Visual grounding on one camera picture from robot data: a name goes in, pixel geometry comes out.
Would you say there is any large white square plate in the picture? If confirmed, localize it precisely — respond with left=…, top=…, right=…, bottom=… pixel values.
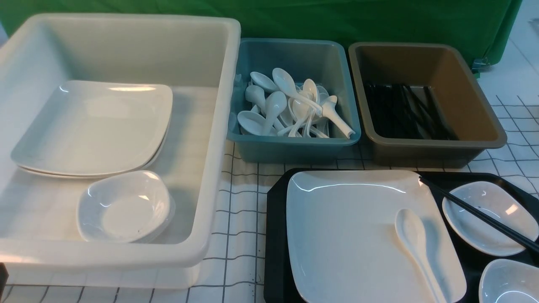
left=286, top=170, right=467, bottom=303

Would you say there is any white ceramic spoon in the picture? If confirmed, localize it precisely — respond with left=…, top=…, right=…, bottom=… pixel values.
left=394, top=208, right=447, bottom=303

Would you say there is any white bowl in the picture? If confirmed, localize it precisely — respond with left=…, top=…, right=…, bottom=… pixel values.
left=76, top=170, right=176, bottom=243
left=442, top=181, right=539, bottom=257
left=478, top=259, right=539, bottom=303

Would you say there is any black chopstick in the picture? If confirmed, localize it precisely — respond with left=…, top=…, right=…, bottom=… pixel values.
left=419, top=176, right=539, bottom=253

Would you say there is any lower white plate in tub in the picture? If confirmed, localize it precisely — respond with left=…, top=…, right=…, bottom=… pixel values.
left=18, top=130, right=169, bottom=180

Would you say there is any white plate in tub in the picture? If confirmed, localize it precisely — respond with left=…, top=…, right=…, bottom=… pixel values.
left=11, top=80, right=173, bottom=177
left=18, top=130, right=169, bottom=180

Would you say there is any top white plate in tub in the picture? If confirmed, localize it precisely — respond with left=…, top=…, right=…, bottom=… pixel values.
left=11, top=80, right=173, bottom=177

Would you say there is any white spoon front left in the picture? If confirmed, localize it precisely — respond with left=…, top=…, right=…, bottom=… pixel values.
left=237, top=111, right=277, bottom=136

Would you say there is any white spoon far left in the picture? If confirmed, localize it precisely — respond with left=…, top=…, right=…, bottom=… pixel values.
left=245, top=85, right=287, bottom=131

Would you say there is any teal plastic bin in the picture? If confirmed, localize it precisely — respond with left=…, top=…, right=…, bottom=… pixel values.
left=227, top=38, right=362, bottom=165

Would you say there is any white grid tablecloth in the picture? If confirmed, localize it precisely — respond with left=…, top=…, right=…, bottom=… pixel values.
left=1, top=96, right=538, bottom=303

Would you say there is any pile of black chopsticks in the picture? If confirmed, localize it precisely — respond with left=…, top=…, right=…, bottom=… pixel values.
left=363, top=81, right=458, bottom=141

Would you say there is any white bowl in tub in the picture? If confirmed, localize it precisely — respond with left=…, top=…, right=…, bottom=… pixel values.
left=76, top=170, right=176, bottom=243

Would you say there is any brown plastic bin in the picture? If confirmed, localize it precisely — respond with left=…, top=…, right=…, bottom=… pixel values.
left=348, top=42, right=507, bottom=168

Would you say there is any large white plastic tub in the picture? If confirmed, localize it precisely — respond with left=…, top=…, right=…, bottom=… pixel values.
left=0, top=13, right=241, bottom=289

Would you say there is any metal binder clip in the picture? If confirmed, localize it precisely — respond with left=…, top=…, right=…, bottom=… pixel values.
left=470, top=57, right=491, bottom=74

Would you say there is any black serving tray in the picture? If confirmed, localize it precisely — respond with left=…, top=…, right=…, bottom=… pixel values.
left=264, top=167, right=539, bottom=303

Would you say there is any green cloth backdrop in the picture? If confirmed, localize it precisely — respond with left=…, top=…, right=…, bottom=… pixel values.
left=1, top=0, right=522, bottom=65

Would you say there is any white spoon long handle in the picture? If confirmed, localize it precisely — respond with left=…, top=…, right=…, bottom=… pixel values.
left=272, top=68, right=322, bottom=117

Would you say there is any white spoon right handle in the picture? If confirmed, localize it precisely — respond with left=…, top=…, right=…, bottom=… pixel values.
left=320, top=95, right=355, bottom=139

